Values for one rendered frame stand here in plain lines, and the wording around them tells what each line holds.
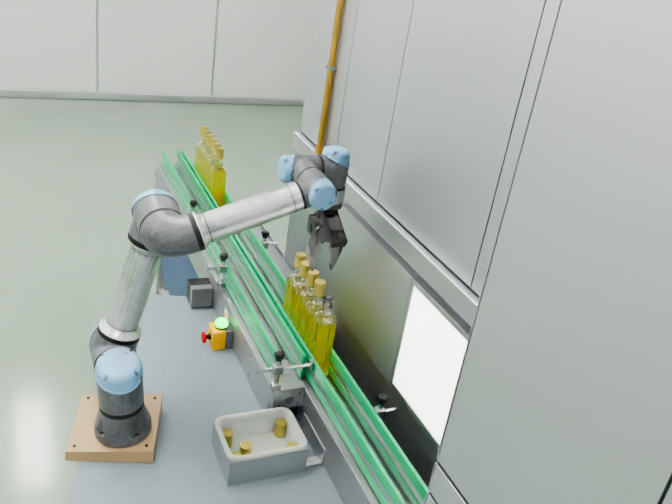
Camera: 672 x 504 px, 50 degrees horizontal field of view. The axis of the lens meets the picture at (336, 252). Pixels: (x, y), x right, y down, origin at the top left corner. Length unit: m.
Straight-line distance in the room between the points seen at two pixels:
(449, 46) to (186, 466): 1.27
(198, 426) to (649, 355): 1.56
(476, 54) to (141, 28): 6.25
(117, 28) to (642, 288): 7.14
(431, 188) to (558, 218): 0.96
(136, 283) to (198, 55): 6.09
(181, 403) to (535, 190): 1.54
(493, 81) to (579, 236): 0.81
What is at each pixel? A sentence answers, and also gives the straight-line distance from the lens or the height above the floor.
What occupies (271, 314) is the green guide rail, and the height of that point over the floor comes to 0.93.
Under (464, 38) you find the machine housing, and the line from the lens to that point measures 1.72.
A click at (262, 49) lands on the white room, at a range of 8.06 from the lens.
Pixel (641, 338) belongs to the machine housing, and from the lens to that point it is 0.80.
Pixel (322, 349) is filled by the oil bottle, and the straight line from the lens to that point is 2.11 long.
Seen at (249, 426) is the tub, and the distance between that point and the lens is 2.09.
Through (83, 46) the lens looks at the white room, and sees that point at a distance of 7.69.
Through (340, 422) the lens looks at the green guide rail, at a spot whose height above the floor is 0.91.
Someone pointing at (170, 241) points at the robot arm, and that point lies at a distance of 1.73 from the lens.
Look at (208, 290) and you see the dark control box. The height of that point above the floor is 0.83.
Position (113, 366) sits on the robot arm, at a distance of 1.93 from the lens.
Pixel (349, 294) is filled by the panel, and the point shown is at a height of 1.09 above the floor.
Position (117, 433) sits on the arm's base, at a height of 0.83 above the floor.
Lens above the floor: 2.15
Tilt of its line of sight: 26 degrees down
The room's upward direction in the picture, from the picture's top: 9 degrees clockwise
